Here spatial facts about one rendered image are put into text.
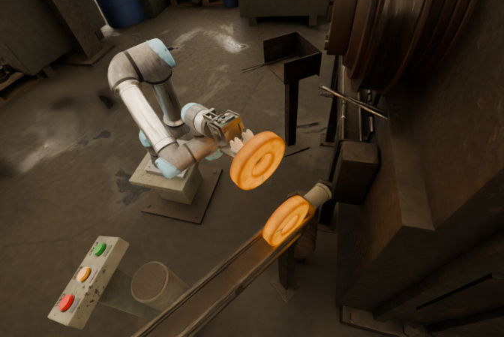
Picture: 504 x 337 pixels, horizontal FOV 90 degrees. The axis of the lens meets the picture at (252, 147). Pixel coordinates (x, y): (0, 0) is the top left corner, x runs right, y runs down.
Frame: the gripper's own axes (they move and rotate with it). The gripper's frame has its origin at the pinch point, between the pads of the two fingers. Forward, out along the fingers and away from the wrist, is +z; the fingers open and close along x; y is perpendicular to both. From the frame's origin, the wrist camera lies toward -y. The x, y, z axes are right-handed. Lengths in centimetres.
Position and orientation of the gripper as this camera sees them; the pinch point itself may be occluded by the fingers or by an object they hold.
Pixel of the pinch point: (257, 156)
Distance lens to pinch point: 59.8
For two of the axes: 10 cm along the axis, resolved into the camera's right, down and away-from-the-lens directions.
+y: -2.6, -7.7, -5.9
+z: 6.0, 3.4, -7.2
